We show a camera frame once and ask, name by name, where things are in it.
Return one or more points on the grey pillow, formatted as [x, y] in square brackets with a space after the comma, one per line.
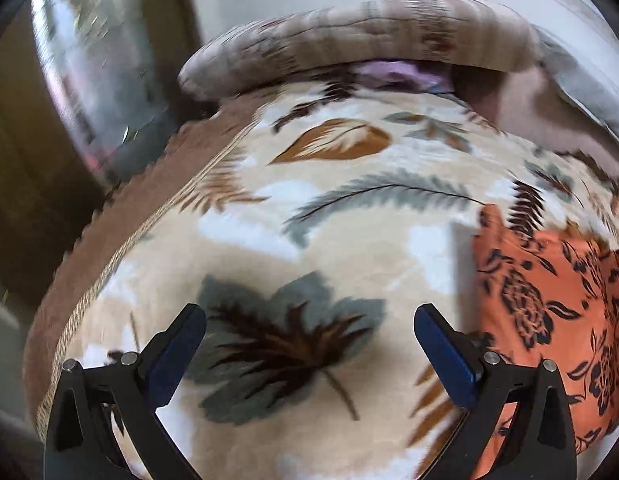
[580, 83]

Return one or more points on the orange floral blouse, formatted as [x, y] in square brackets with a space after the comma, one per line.
[544, 296]

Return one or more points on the leaf pattern blanket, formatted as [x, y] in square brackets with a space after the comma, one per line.
[308, 221]

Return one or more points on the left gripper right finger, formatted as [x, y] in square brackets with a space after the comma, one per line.
[540, 441]

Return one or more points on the stained glass wooden door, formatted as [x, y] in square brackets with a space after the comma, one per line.
[88, 99]

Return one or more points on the striped bolster pillow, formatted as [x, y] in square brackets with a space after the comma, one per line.
[475, 33]

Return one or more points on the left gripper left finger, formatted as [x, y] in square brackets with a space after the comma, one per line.
[80, 443]

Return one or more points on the purple cloth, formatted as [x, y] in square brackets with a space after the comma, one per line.
[417, 76]

